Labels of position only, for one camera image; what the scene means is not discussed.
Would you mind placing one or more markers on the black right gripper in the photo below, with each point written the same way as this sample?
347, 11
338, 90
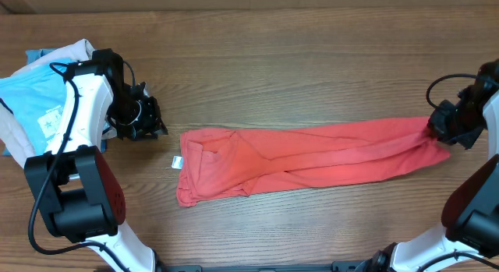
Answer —
437, 128

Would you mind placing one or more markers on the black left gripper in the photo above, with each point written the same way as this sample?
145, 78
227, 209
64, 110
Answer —
152, 122

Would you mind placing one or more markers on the red printed t-shirt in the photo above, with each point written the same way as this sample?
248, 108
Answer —
222, 163

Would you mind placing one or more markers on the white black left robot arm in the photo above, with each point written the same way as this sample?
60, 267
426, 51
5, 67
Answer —
78, 200

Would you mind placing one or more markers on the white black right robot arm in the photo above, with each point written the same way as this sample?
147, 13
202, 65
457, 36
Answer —
469, 222

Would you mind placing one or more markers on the light blue folded t-shirt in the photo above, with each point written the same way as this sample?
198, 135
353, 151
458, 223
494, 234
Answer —
36, 98

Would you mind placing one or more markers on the blue denim folded garment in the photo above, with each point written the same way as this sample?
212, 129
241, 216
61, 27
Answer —
13, 135

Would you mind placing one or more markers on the beige folded garment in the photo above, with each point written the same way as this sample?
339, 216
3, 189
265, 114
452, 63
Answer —
33, 100

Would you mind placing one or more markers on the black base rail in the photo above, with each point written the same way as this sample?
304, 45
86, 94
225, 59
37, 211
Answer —
336, 266

